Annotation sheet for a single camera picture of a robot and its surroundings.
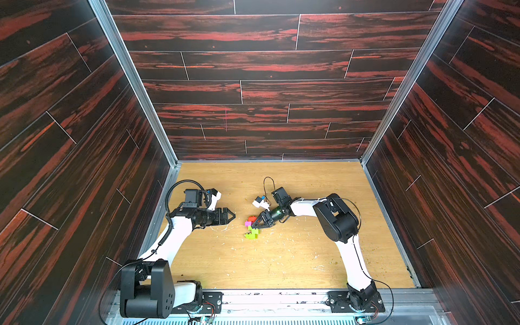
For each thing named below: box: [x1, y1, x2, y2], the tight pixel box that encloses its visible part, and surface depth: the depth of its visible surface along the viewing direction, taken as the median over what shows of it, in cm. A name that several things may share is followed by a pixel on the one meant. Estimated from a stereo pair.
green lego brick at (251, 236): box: [244, 233, 258, 240], surface depth 90 cm
